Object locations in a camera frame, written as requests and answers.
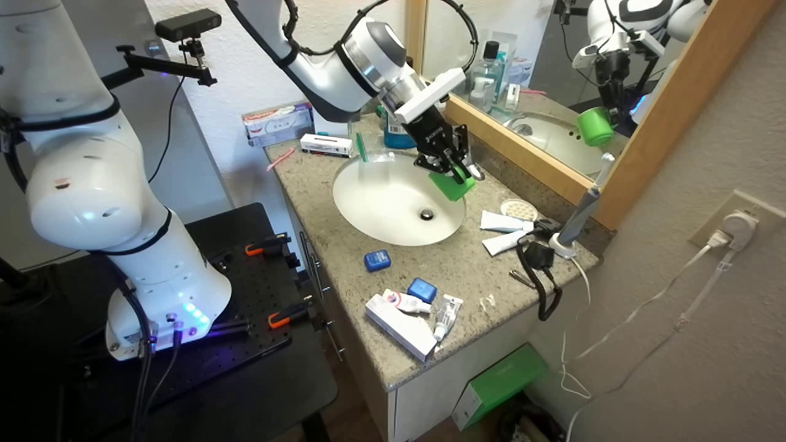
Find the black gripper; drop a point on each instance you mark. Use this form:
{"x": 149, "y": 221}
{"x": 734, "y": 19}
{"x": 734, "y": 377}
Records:
{"x": 438, "y": 141}

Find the green mug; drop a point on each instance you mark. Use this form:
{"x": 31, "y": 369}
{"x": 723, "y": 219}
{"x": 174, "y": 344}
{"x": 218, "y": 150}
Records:
{"x": 451, "y": 187}

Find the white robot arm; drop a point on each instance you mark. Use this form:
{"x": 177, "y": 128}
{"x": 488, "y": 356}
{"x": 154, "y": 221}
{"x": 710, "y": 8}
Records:
{"x": 81, "y": 187}

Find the metal sink drain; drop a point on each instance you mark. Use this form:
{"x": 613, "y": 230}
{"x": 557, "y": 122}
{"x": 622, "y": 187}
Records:
{"x": 425, "y": 214}

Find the white oval sink basin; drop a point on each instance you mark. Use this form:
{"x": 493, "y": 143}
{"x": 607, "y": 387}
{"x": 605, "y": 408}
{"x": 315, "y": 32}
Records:
{"x": 385, "y": 200}

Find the light blue tube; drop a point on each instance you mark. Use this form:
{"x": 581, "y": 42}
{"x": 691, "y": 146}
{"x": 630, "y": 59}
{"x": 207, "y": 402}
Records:
{"x": 501, "y": 221}

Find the round white bumpy soap dish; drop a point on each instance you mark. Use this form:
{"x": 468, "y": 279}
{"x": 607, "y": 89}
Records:
{"x": 521, "y": 209}

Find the white cream tube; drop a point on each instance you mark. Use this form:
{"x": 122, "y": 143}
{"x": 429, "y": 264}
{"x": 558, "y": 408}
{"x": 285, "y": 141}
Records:
{"x": 505, "y": 243}

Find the black shaver head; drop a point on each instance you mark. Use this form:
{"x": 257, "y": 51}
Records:
{"x": 546, "y": 230}

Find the green toothbrush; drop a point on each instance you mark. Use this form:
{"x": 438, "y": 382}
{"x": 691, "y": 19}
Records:
{"x": 360, "y": 146}

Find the dark grey power adapter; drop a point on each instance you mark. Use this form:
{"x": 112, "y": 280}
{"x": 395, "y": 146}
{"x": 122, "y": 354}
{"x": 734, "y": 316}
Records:
{"x": 537, "y": 256}

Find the wood framed mirror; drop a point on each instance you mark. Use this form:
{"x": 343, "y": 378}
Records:
{"x": 531, "y": 74}

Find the blue dental floss box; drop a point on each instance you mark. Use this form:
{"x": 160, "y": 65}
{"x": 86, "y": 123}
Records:
{"x": 376, "y": 262}

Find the blue square container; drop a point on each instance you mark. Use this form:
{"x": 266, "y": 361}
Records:
{"x": 422, "y": 289}

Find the white box teal print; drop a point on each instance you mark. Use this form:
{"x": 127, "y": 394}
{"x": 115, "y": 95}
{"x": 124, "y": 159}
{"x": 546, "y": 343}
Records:
{"x": 332, "y": 127}

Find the white box red black stripe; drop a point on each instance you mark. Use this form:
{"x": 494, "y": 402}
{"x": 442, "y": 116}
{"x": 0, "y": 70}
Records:
{"x": 325, "y": 146}

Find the small white tube red logo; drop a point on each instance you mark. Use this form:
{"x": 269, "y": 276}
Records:
{"x": 406, "y": 301}

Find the crumpled silver tube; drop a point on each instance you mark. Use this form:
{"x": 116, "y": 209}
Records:
{"x": 446, "y": 316}

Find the long white toothpaste box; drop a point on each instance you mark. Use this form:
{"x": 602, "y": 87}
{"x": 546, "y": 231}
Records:
{"x": 396, "y": 327}

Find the thin pink stick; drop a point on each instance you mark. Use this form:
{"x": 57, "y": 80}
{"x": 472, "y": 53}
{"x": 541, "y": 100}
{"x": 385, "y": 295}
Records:
{"x": 284, "y": 159}

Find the white blue carton box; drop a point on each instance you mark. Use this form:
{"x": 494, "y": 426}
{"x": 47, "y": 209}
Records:
{"x": 274, "y": 123}

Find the orange black clamp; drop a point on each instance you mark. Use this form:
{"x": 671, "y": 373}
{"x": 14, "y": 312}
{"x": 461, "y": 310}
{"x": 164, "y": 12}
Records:
{"x": 266, "y": 247}
{"x": 285, "y": 316}

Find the green cardboard box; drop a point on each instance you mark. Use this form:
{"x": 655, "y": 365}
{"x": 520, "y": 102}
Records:
{"x": 499, "y": 384}

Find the white vanity cabinet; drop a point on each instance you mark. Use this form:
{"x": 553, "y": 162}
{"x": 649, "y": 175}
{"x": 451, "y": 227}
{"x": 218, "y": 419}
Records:
{"x": 425, "y": 394}

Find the white plug adapter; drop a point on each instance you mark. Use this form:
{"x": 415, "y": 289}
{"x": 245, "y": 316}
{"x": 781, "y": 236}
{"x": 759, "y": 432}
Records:
{"x": 740, "y": 227}

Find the black robot table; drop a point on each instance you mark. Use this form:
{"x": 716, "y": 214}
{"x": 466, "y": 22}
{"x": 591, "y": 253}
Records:
{"x": 246, "y": 369}

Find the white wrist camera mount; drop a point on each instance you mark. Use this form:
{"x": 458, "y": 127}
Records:
{"x": 431, "y": 95}

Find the black external camera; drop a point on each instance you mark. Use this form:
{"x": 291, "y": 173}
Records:
{"x": 188, "y": 26}

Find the beige wall outlet plate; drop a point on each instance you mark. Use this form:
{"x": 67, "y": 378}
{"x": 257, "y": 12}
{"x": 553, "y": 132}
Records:
{"x": 773, "y": 216}

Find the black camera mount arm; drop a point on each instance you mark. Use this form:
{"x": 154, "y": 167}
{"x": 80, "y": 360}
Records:
{"x": 164, "y": 65}

